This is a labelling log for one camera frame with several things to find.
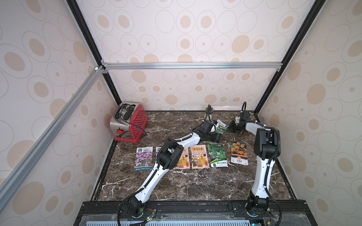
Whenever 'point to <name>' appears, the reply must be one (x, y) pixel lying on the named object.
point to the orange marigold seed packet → (239, 153)
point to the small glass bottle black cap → (209, 111)
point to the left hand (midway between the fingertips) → (224, 137)
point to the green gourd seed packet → (218, 156)
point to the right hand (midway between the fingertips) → (234, 127)
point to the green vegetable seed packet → (221, 126)
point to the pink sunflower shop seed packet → (184, 163)
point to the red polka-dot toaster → (128, 122)
